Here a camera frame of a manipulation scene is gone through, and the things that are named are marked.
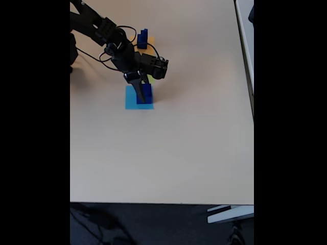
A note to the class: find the large blue cube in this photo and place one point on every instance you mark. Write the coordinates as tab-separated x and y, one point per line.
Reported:
149	92

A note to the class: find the medium blue cube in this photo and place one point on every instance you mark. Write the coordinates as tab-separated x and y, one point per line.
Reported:
142	42

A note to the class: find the small blue cube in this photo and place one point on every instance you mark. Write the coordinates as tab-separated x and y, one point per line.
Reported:
144	32

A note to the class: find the green paper square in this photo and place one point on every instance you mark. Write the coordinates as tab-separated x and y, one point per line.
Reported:
152	79

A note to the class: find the light blue paper square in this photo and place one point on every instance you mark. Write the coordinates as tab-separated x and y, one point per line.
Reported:
130	98

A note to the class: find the orange paper square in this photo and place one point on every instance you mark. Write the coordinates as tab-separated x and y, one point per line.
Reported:
152	40

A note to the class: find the white neighbouring table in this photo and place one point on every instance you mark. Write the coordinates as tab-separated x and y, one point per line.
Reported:
245	25

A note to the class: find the dark blue object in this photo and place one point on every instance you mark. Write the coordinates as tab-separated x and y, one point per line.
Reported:
252	14

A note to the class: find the white table foot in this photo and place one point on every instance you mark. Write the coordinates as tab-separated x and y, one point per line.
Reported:
230	215

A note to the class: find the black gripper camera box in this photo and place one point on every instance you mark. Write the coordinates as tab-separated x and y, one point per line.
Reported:
155	66

